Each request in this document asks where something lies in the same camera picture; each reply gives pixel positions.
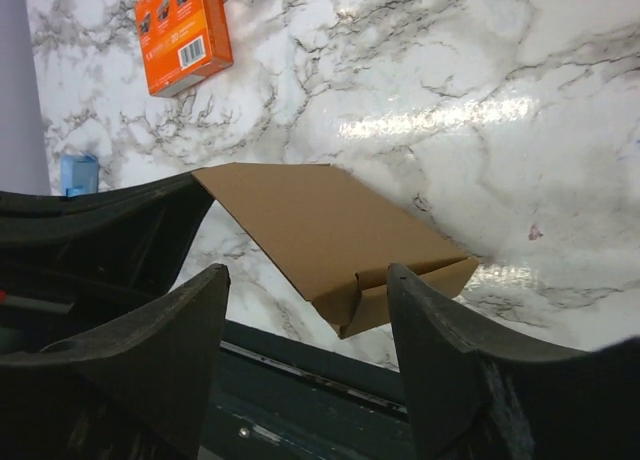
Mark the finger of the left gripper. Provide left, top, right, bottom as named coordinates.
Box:
left=1, top=173, right=214, bottom=300

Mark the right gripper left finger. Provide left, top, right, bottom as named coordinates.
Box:
left=1, top=264, right=230, bottom=459

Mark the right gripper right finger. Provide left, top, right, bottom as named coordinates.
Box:
left=387, top=264, right=639, bottom=459

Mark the brown cardboard box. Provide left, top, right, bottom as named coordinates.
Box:
left=193, top=163, right=478, bottom=339

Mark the orange product box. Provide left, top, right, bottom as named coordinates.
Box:
left=133, top=0, right=233, bottom=98

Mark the blue flat packet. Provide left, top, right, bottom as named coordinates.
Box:
left=60, top=154, right=100, bottom=197

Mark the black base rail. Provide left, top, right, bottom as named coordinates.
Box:
left=199, top=321, right=416, bottom=459

